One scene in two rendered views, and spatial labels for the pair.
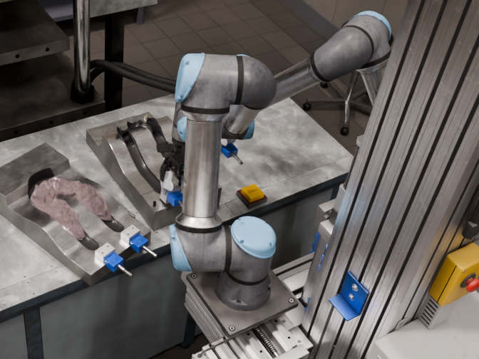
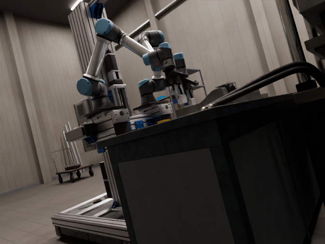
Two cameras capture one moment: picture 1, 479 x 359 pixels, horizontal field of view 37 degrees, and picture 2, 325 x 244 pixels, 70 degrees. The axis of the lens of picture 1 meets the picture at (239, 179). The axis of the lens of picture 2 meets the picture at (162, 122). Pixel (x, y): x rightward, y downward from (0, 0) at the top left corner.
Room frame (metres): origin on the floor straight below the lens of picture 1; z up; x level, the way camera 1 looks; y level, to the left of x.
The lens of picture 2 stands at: (3.37, -0.26, 0.76)
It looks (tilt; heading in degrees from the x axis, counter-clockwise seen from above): 2 degrees up; 173
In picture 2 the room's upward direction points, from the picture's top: 15 degrees counter-clockwise
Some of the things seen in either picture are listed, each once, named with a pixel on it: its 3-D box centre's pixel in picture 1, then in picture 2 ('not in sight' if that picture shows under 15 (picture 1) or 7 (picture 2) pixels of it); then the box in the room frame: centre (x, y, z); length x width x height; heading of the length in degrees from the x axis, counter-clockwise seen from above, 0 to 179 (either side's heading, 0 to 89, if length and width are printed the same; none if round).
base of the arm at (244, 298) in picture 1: (244, 276); (147, 99); (1.24, -0.06, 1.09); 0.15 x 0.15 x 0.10
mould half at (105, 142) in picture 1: (151, 159); (215, 102); (1.87, 0.32, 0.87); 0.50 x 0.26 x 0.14; 42
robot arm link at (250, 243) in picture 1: (249, 247); (145, 87); (1.24, -0.05, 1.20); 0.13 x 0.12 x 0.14; 104
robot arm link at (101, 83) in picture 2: not in sight; (98, 88); (1.57, -0.44, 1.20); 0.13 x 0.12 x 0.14; 156
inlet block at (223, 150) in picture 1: (231, 152); (176, 101); (1.92, 0.05, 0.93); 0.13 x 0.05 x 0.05; 42
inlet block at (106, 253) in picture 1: (116, 263); not in sight; (1.39, 0.32, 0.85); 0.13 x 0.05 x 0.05; 59
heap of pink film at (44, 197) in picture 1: (68, 199); not in sight; (1.58, 0.52, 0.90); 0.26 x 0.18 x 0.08; 59
